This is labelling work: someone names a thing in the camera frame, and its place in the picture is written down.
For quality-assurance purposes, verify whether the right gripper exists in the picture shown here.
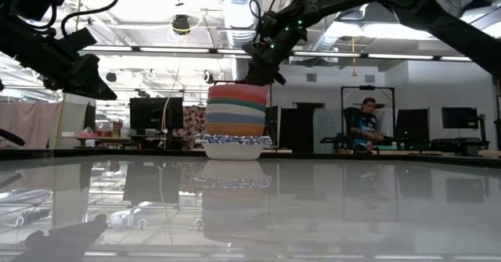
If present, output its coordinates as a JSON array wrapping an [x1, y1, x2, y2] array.
[[244, 13, 308, 86]]

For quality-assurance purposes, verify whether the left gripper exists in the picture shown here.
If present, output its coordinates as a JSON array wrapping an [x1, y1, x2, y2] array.
[[41, 54, 117, 101]]

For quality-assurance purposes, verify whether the pink bowl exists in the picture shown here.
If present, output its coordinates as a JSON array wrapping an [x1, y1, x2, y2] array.
[[207, 83, 271, 99]]

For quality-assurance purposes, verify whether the teal green bowl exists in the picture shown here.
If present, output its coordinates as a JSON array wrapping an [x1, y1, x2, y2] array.
[[206, 99, 269, 113]]

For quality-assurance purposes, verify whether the orange bowl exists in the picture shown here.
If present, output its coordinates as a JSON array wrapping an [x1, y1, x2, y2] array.
[[204, 121, 267, 137]]

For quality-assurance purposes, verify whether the blue patterned paper bowl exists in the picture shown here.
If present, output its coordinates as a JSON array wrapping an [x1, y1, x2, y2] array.
[[195, 133, 274, 141], [195, 135, 274, 161]]

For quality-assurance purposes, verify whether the pink cloth partition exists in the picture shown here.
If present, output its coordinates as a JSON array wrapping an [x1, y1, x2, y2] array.
[[0, 101, 66, 149]]

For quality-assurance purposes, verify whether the black monitor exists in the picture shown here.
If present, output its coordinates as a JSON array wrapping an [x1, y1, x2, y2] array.
[[441, 106, 480, 130], [395, 108, 431, 140], [128, 96, 184, 132]]

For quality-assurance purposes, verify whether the floral patterned cloth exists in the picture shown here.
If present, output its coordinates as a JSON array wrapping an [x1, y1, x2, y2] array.
[[182, 105, 207, 145]]

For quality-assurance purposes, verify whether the long ceiling light strip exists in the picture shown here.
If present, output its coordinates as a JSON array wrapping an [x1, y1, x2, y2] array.
[[80, 45, 474, 63]]

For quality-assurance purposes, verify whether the person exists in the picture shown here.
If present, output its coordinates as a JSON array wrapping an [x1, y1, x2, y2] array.
[[349, 96, 387, 152]]

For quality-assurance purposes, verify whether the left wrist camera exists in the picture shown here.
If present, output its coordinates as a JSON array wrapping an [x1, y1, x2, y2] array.
[[58, 27, 98, 55]]

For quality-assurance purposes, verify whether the silver ventilation duct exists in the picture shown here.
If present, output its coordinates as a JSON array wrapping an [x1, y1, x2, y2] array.
[[312, 17, 355, 54], [217, 0, 262, 85]]

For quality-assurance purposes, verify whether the black overhead camera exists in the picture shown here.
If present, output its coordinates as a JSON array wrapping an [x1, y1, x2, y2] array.
[[171, 14, 192, 36]]

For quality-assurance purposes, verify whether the black aluminium table frame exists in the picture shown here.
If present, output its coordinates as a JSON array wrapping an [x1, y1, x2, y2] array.
[[0, 147, 501, 168]]

